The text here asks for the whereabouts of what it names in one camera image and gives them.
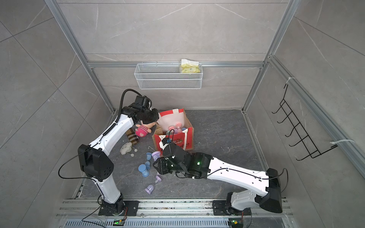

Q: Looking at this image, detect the red canvas jute bag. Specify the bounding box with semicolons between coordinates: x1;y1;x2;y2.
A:
152;109;194;152

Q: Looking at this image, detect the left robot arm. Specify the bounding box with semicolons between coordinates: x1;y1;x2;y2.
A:
73;89;159;216

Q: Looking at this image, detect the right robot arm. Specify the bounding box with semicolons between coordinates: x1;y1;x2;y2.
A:
153;135;288;214

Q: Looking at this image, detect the small purple hourglass left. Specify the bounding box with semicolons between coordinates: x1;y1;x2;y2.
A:
155;175;162;183

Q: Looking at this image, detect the blue hourglass left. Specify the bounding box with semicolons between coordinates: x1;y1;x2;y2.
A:
145;152;152;170

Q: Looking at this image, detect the large blue hourglass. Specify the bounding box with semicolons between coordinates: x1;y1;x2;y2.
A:
138;164;150;177

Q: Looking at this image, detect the pink hourglass middle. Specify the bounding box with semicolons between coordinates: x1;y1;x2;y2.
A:
175;122;183;130

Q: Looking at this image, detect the pink striped plush doll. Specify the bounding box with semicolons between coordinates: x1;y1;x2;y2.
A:
135;122;156;137

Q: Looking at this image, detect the plaid brown pouch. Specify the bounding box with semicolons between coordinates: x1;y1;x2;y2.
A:
125;128;139;145

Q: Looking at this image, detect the white fluffy plush toy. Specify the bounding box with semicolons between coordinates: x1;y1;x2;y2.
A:
120;142;138;157

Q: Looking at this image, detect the yellow packet in basket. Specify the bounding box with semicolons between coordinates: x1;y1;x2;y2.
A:
179;59;201;74

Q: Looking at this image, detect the white wire mesh basket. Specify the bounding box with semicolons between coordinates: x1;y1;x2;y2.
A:
134;63;203;90

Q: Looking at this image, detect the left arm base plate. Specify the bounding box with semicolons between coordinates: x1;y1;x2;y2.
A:
98;200;139;216

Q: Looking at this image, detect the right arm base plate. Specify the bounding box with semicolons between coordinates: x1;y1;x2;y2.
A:
212;200;252;216

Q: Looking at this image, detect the black wire hook rack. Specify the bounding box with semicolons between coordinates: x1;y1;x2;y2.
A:
271;84;338;161

